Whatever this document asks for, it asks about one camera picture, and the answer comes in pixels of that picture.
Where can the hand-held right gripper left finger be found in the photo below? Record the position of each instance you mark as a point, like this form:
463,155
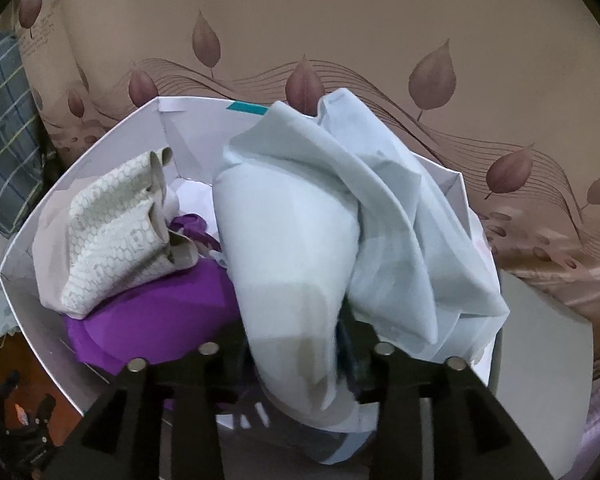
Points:
220,365

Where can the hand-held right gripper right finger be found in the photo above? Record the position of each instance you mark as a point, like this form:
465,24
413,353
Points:
375,365

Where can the purple underwear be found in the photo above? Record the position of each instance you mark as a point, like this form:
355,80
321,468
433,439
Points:
155,320

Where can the light blue underwear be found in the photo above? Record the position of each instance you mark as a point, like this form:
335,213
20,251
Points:
290,235

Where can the white honeycomb print underwear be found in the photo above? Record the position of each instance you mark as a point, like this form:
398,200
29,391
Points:
105,240

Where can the white shoe box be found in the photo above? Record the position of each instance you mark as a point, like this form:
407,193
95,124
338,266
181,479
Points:
190,130

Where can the grey cabinet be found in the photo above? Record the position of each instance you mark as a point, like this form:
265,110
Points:
540,360

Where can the grey plaid cloth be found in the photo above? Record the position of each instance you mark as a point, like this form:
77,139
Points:
5,135

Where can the beige leaf print curtain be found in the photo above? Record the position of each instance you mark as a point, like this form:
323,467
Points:
380,20

